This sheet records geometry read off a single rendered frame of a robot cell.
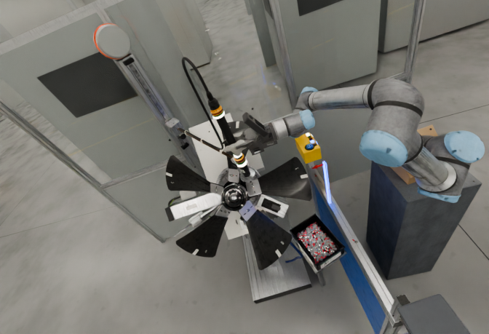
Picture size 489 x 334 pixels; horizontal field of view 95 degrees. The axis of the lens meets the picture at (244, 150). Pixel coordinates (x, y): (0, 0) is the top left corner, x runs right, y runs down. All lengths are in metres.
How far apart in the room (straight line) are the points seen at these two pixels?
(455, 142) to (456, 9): 4.12
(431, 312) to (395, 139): 0.42
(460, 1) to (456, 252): 3.76
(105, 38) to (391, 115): 1.23
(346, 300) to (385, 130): 1.56
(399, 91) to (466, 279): 1.71
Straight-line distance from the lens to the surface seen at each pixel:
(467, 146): 1.09
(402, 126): 0.70
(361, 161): 2.41
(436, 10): 4.89
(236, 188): 1.03
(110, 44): 1.36
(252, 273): 2.12
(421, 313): 0.80
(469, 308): 2.19
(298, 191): 1.06
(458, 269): 2.26
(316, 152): 1.35
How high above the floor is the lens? 2.00
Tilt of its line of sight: 39 degrees down
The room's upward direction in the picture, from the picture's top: 24 degrees counter-clockwise
